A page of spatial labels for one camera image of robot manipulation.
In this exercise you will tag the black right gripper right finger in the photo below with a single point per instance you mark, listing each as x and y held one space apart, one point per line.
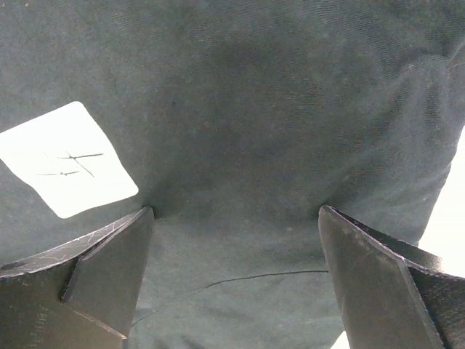
390 293

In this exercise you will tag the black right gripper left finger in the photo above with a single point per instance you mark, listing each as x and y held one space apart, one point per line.
81 294

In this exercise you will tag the black t shirt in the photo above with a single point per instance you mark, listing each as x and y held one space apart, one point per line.
235 121

